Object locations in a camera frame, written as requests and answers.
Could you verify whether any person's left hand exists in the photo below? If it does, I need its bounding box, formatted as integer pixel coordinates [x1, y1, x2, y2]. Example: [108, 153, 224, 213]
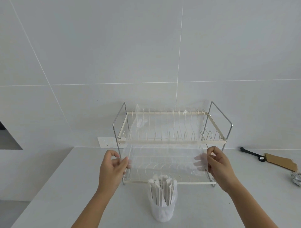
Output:
[98, 150, 131, 195]

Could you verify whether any person's right hand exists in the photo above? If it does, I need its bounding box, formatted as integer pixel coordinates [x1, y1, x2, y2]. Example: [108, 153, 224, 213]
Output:
[194, 146, 238, 193]

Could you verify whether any clear plastic drip tray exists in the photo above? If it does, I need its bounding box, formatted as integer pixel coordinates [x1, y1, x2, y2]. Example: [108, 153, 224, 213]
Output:
[119, 144, 210, 177]

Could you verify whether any person's right forearm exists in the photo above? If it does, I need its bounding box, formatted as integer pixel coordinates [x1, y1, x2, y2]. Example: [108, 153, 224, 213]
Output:
[222, 177, 286, 228]

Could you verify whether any person's left forearm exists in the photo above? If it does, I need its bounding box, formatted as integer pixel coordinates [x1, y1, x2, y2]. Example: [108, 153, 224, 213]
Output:
[70, 187, 119, 228]

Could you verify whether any black hand tool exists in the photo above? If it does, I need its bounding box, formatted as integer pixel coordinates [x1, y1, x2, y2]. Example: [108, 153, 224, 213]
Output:
[240, 147, 267, 163]

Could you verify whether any large clear plastic bag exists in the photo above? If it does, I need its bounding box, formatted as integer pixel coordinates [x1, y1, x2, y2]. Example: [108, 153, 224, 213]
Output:
[132, 104, 149, 141]

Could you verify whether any cream two-tier dish rack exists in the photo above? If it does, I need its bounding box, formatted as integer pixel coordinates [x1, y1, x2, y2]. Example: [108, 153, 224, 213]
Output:
[112, 101, 233, 188]

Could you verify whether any bundle of white wrapped parts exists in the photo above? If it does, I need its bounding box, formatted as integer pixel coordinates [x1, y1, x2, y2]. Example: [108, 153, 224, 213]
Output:
[148, 174, 177, 207]

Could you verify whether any brown cardboard piece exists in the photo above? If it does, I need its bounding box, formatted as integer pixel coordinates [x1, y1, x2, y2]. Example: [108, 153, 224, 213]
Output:
[264, 153, 298, 172]

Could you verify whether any white wrapped utensil holder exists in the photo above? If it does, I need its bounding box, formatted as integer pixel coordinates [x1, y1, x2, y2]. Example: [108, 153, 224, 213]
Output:
[148, 182, 178, 223]

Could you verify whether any crumpled silvery wrapper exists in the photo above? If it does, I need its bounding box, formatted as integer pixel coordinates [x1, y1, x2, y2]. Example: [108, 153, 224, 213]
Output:
[289, 171, 301, 187]

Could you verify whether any white wall socket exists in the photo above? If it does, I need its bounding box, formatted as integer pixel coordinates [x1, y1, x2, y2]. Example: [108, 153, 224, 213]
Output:
[97, 137, 124, 149]

